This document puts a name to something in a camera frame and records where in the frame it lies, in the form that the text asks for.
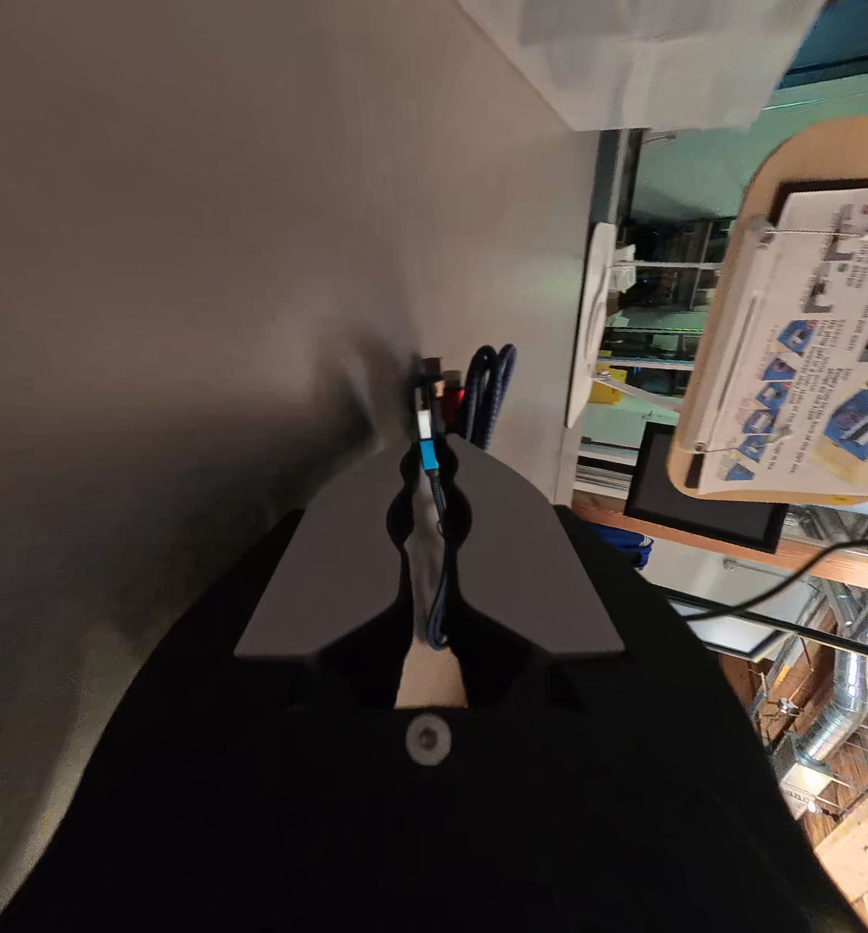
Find black monitor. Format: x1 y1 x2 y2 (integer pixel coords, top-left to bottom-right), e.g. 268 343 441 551
624 423 791 553

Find instruction sheet on stand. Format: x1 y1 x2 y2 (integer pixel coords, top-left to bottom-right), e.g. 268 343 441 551
666 115 868 504

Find blue braided multi-plug cable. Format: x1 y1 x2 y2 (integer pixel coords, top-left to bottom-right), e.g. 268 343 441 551
414 343 519 653

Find blue striped jacket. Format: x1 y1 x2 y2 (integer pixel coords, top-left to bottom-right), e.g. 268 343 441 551
602 521 657 570

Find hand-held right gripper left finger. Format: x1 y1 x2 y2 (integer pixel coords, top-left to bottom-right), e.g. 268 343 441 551
233 437 415 666

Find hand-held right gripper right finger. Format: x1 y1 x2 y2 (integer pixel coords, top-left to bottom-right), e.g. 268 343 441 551
441 435 626 664

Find clear plastic bin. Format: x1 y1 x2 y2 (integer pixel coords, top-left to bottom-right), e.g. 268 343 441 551
456 0 829 132

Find silver insulated pipes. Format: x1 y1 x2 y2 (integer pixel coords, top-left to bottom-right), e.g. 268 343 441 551
791 583 868 766

